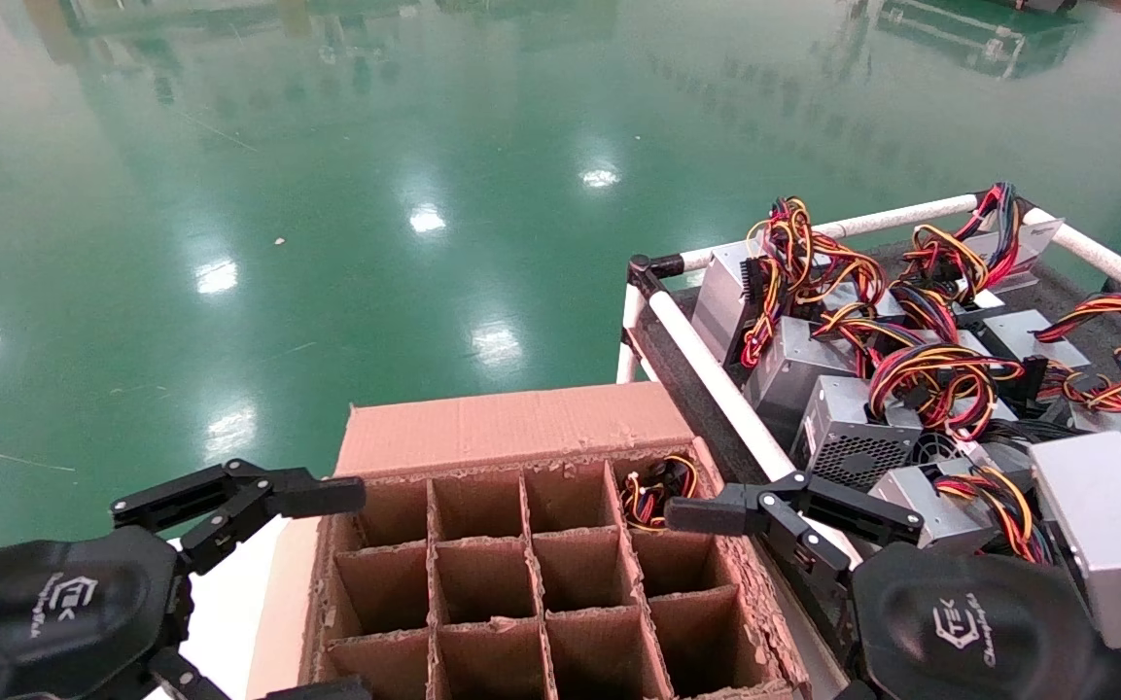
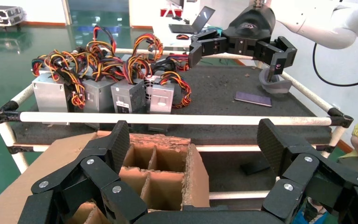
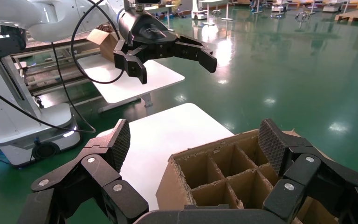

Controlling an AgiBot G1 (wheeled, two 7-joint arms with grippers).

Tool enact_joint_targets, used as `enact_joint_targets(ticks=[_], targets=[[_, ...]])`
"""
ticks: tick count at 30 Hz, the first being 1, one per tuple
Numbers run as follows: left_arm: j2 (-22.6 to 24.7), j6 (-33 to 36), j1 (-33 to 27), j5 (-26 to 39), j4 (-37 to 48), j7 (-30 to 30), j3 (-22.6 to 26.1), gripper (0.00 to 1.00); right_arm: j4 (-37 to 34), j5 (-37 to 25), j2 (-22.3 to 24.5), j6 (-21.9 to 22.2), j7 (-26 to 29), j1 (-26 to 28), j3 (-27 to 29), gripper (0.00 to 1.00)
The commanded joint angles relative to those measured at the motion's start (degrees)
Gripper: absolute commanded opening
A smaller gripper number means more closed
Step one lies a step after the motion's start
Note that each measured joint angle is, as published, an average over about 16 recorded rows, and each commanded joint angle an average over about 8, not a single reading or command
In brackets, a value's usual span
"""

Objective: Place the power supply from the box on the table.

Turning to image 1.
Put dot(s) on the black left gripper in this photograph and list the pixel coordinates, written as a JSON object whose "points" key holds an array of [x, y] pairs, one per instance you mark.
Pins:
{"points": [[45, 612]]}

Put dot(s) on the short white cart leg pipe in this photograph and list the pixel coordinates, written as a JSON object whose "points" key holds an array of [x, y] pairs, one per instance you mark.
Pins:
{"points": [[631, 311]]}

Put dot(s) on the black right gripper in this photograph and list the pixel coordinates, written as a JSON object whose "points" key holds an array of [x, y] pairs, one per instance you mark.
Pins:
{"points": [[968, 632]]}

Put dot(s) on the brown cardboard box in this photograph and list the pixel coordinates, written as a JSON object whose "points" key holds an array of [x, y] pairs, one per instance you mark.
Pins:
{"points": [[511, 423]]}

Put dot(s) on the silver power supply with fan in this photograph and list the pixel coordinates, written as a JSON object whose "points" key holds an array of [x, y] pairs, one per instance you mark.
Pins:
{"points": [[1012, 465]]}

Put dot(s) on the cardboard divider grid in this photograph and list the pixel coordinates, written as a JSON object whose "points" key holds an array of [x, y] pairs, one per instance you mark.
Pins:
{"points": [[528, 531]]}

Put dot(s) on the black pipe corner joint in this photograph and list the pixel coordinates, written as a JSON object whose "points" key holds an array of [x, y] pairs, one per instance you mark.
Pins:
{"points": [[643, 267]]}

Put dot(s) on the tilted silver power supply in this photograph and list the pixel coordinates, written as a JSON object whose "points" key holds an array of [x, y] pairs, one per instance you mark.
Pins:
{"points": [[1036, 238]]}

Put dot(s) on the upright silver power supply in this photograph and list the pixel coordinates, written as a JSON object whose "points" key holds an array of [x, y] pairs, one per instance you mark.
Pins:
{"points": [[720, 301]]}

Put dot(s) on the perforated grey power supply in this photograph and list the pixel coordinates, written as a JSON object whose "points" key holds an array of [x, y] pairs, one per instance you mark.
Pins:
{"points": [[842, 418]]}

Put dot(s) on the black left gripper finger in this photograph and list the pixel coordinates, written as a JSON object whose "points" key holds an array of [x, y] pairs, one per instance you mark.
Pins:
{"points": [[327, 691]]}

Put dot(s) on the long white cart pipe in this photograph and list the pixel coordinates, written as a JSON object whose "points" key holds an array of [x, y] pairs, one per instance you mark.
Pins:
{"points": [[706, 355]]}

